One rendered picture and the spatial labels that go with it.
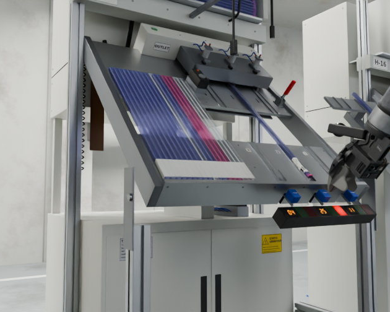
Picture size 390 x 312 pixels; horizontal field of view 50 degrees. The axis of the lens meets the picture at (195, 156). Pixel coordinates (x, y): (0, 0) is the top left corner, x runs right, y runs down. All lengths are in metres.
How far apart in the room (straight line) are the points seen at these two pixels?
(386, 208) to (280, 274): 0.44
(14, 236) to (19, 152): 0.81
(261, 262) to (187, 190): 0.61
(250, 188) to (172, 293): 0.44
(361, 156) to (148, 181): 0.49
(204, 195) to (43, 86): 3.77
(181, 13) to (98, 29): 0.30
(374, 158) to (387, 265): 0.66
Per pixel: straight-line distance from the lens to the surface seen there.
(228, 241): 1.37
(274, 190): 1.07
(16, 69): 4.61
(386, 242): 1.64
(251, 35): 1.76
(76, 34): 1.44
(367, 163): 1.04
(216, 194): 0.97
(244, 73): 1.52
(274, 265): 1.51
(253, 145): 1.21
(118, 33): 1.64
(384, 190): 1.62
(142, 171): 0.93
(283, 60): 6.24
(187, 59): 1.45
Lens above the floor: 0.71
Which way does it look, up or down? 5 degrees up
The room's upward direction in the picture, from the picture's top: straight up
